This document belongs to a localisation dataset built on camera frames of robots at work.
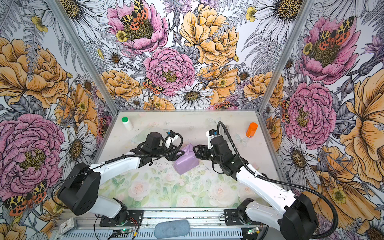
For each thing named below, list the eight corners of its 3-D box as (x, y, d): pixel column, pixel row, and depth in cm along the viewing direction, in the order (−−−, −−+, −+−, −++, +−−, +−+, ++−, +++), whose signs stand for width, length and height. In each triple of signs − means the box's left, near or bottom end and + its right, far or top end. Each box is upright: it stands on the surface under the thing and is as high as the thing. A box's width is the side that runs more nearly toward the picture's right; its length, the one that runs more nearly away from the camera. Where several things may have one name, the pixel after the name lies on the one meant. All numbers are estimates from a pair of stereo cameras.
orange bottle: (246, 138, 109) (250, 129, 101) (244, 132, 113) (248, 122, 105) (254, 138, 109) (258, 129, 101) (252, 132, 113) (256, 122, 105)
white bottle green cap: (125, 131, 112) (120, 121, 104) (127, 125, 115) (122, 116, 107) (131, 131, 112) (127, 121, 104) (133, 125, 115) (129, 116, 107)
